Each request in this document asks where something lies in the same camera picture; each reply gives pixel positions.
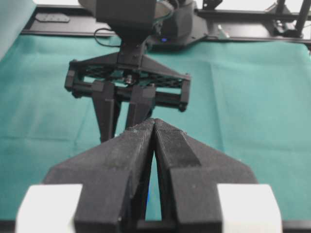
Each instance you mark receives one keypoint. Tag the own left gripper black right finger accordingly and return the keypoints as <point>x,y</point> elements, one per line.
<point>188,174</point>

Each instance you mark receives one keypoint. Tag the black flat bracket plate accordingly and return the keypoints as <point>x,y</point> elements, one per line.
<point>52,17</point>

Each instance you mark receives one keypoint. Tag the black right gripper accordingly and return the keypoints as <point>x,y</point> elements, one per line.
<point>139,75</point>

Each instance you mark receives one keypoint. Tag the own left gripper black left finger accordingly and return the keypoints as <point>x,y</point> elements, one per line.
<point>115,178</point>

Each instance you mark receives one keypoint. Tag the black camera box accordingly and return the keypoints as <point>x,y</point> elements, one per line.
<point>130,13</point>

